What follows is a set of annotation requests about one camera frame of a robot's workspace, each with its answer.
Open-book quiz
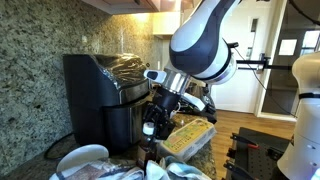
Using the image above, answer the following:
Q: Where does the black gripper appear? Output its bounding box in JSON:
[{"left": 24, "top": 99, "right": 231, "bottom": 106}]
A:
[{"left": 141, "top": 85, "right": 183, "bottom": 141}]

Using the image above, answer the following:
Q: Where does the bear-shaped honey bottle white cap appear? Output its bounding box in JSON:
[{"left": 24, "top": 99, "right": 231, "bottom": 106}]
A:
[{"left": 136, "top": 122, "right": 158, "bottom": 171}]

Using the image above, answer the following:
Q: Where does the white and teal cloth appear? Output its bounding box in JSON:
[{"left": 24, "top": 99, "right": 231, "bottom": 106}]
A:
[{"left": 144, "top": 155, "right": 213, "bottom": 180}]

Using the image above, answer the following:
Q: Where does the plaid kitchen towel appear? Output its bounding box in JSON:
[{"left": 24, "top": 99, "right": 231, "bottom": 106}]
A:
[{"left": 49, "top": 158, "right": 146, "bottom": 180}]

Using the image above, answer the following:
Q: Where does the white plate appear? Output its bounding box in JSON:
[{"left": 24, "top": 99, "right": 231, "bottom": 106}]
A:
[{"left": 55, "top": 143, "right": 110, "bottom": 174}]

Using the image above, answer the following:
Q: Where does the white door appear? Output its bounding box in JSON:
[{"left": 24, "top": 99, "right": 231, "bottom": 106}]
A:
[{"left": 211, "top": 0, "right": 278, "bottom": 114}]

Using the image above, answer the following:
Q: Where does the black perforated mounting platform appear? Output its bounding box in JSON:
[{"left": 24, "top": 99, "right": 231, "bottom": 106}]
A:
[{"left": 224, "top": 126, "right": 294, "bottom": 180}]

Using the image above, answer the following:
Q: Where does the black horizontal mounting bar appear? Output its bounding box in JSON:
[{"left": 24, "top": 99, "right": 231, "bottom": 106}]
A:
[{"left": 234, "top": 53, "right": 294, "bottom": 72}]

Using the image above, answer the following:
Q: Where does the silver wrist camera bar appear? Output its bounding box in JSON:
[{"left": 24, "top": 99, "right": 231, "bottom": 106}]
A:
[{"left": 143, "top": 69, "right": 207, "bottom": 112}]

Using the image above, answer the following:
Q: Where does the black clamp with orange handle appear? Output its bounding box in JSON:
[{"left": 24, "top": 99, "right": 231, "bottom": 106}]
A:
[{"left": 229, "top": 132, "right": 259, "bottom": 150}]

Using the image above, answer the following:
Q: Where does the thin black hanging cable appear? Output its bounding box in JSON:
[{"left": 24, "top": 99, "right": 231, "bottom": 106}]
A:
[{"left": 233, "top": 46, "right": 298, "bottom": 118}]

